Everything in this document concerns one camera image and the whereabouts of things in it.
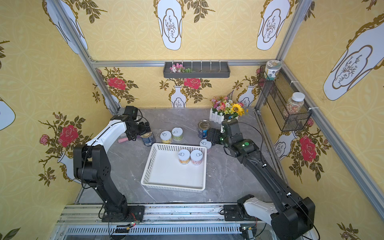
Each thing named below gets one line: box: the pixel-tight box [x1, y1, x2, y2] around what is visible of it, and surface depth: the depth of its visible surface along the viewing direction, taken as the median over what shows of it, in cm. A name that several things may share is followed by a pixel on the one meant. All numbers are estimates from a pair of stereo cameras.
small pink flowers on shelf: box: [169, 63, 193, 73], surface depth 89 cm
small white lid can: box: [199, 139, 212, 150], surface depth 96 cm
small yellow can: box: [160, 130, 172, 144], surface depth 100 cm
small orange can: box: [178, 149, 191, 165], surface depth 90 cm
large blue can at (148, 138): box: [140, 131, 156, 146], surface depth 96 cm
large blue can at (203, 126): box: [198, 119, 211, 140], surface depth 100 cm
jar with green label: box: [264, 59, 283, 81], surface depth 87 cm
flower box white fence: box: [209, 90, 245, 124], surface depth 102 cm
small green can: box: [171, 127, 184, 142], surface depth 102 cm
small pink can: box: [190, 149, 203, 166], surface depth 90 cm
